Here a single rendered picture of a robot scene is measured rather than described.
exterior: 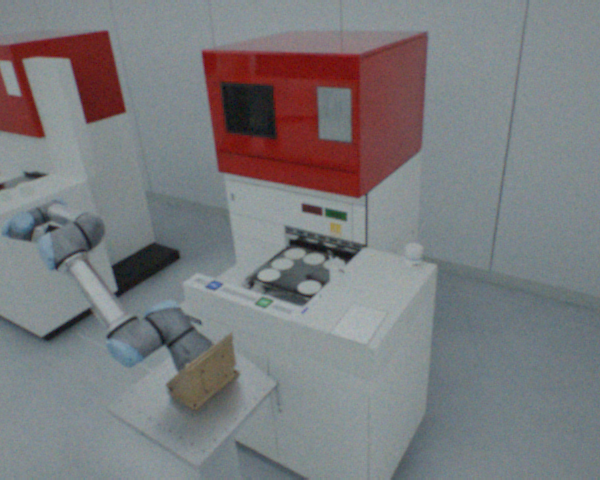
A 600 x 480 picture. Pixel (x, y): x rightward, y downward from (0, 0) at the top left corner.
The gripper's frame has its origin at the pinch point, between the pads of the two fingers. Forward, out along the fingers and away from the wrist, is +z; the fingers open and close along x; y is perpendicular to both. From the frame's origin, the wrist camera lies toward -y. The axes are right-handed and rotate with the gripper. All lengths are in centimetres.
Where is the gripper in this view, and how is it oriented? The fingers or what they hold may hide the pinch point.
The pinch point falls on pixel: (92, 250)
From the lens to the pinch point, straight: 237.2
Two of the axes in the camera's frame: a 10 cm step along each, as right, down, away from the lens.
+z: 8.3, 2.2, 5.1
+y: 2.6, -9.7, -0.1
